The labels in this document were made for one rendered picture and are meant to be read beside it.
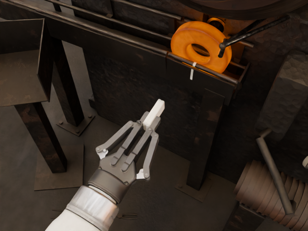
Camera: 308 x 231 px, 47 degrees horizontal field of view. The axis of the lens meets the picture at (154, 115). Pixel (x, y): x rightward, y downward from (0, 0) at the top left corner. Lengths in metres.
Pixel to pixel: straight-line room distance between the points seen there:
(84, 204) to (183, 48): 0.46
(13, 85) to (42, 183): 0.60
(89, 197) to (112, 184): 0.05
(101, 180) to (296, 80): 0.46
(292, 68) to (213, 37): 0.19
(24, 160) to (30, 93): 0.65
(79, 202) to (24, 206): 0.90
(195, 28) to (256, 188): 0.43
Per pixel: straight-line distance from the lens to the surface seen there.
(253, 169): 0.98
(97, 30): 1.04
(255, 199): 0.98
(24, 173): 1.62
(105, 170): 0.72
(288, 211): 0.93
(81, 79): 1.84
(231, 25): 0.92
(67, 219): 0.67
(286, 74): 0.82
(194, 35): 0.87
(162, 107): 0.77
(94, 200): 0.67
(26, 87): 1.06
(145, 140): 0.73
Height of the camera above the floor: 1.39
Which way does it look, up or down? 56 degrees down
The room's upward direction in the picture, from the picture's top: straight up
